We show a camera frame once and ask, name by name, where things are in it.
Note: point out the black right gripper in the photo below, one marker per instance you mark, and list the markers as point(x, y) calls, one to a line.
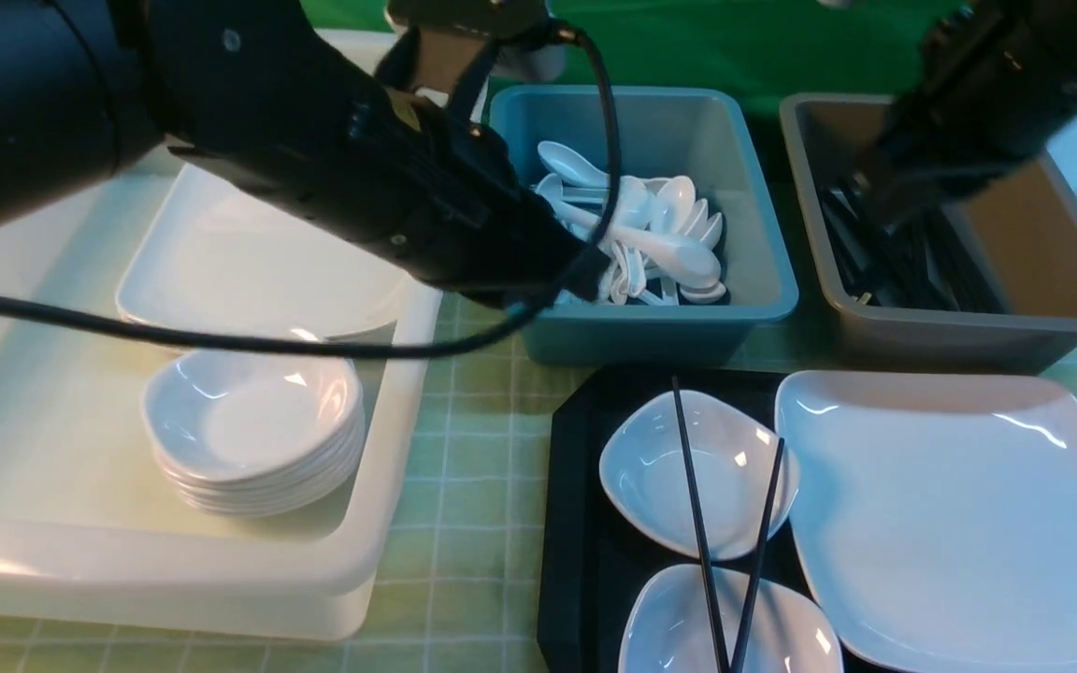
point(918, 162)

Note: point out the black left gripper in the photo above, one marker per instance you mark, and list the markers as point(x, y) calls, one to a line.
point(424, 187)

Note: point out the white small bowl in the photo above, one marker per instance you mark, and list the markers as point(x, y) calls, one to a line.
point(642, 473)
point(668, 629)

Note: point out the large white square plate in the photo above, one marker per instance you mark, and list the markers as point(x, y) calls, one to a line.
point(936, 516)

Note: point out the black chopstick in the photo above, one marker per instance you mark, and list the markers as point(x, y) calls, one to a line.
point(713, 609)
point(752, 591)

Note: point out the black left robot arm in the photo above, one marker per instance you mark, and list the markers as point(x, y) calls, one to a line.
point(232, 87)

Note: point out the brown-grey plastic bin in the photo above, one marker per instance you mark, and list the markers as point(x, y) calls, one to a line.
point(1022, 233)

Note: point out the pile of black chopsticks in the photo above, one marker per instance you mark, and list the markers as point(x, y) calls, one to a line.
point(920, 264)

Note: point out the green backdrop cloth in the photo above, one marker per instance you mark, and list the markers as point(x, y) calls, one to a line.
point(759, 51)

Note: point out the stack of white square plates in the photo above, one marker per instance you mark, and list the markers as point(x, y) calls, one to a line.
point(218, 261)

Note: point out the pile of white spoons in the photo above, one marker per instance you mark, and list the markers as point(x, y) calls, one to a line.
point(662, 236)

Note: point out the teal plastic bin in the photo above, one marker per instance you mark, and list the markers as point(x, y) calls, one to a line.
point(702, 134)

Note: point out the stack of white bowls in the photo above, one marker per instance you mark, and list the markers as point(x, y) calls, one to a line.
point(249, 435)

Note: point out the green checked tablecloth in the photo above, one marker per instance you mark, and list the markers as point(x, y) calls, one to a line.
point(457, 586)

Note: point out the large white plastic tub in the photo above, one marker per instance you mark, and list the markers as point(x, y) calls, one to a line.
point(91, 531)

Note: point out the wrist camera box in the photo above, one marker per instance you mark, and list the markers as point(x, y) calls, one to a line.
point(451, 46)

